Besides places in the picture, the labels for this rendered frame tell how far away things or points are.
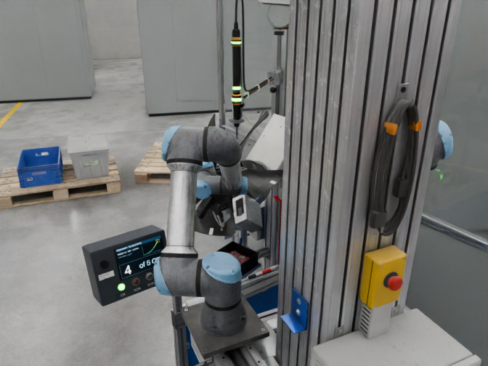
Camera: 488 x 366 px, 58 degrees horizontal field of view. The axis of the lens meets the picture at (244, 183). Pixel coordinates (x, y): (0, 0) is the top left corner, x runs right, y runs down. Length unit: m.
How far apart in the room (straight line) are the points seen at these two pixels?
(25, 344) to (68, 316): 0.31
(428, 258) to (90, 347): 2.03
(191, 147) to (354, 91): 0.66
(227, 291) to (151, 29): 6.32
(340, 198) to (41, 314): 2.72
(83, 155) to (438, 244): 3.58
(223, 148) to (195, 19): 6.11
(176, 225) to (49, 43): 7.89
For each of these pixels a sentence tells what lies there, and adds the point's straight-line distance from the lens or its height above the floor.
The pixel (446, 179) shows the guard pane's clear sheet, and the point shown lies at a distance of 2.23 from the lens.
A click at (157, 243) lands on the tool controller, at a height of 1.22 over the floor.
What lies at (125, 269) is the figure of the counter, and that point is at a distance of 1.54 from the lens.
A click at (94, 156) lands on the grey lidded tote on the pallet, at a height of 0.40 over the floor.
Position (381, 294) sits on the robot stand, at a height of 1.37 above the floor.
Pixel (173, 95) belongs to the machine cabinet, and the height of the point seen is 0.35.
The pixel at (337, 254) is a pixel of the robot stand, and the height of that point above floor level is 1.48.
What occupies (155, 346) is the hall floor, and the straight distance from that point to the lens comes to 2.94.
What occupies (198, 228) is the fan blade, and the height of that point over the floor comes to 0.97.
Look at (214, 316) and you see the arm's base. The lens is 1.42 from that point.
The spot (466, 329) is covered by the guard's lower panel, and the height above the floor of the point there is 0.52.
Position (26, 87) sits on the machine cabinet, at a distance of 9.32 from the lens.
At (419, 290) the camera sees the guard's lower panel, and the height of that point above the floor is 0.58.
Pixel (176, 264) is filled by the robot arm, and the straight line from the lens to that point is 1.36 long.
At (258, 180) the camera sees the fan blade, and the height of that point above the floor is 1.21.
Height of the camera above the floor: 2.03
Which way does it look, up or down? 24 degrees down
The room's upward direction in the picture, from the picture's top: straight up
